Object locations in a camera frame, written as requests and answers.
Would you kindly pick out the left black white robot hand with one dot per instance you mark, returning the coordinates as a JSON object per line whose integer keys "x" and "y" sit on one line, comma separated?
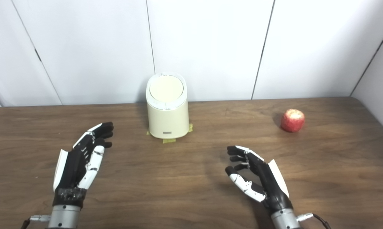
{"x": 71, "y": 168}

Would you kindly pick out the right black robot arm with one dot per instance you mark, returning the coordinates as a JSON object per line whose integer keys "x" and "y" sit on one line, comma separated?
{"x": 285, "y": 220}

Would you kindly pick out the round cream bin lid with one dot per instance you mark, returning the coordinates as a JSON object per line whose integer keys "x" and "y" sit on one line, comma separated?
{"x": 166, "y": 87}

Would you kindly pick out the cream-colored bin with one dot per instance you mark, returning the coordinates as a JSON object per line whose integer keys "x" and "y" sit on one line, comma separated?
{"x": 167, "y": 121}

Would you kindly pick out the red apple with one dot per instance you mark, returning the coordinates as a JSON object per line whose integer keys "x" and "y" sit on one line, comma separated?
{"x": 292, "y": 121}

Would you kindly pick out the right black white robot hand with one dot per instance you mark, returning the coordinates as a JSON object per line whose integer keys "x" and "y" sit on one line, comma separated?
{"x": 268, "y": 184}

